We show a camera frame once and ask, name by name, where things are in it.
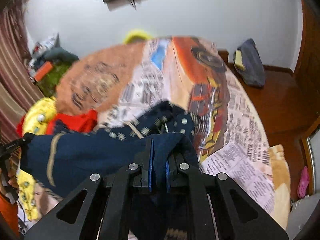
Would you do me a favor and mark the navy patterned garment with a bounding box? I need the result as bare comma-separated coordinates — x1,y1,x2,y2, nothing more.
21,101,200,240

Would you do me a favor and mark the orange sleeve left forearm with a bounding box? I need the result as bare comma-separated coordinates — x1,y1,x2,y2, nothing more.
0,194,20,238

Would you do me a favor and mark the left hand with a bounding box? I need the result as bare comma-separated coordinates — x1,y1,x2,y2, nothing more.
0,168,19,195

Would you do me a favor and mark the yellow cartoon blanket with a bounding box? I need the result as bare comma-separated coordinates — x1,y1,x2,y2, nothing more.
16,96,58,222

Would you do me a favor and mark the striped curtain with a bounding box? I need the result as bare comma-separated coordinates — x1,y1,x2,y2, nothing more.
0,0,43,142

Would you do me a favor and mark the red folded garment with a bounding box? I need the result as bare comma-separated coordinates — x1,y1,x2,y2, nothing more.
16,109,98,137

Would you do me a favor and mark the newspaper print bed sheet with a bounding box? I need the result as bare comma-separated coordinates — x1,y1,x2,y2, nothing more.
32,36,278,240

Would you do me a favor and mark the grey shark plush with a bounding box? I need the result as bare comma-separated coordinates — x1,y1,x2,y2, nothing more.
32,32,79,69

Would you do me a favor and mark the beige plush blanket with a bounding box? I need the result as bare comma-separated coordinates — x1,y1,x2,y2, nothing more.
268,144,291,230

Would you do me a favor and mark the pink slipper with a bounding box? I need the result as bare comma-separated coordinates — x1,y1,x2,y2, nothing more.
297,166,309,199

